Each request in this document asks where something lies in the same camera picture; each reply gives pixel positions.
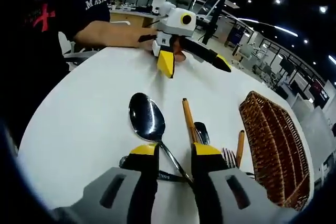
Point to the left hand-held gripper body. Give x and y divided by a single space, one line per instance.
176 23

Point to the white office chair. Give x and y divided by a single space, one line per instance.
78 53

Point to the brown wooden chopstick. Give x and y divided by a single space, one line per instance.
240 148
189 119

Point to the brown wicker utensil storage tray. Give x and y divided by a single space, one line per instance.
275 142

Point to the black stand pole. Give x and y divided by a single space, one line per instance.
210 30

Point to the person's torso in dark shirt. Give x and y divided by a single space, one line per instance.
39 51

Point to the group of round ceiling spotlights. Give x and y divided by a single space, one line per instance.
277 1

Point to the person's left hand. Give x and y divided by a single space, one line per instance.
147 39

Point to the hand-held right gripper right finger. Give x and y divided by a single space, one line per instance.
210 182

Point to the silver fork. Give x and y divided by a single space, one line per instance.
229 158

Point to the wooden counter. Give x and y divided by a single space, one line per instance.
136 20

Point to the long ceiling light strip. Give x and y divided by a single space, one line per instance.
275 26

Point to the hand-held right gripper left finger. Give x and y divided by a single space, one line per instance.
141 190

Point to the large silver spoon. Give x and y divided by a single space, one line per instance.
147 113

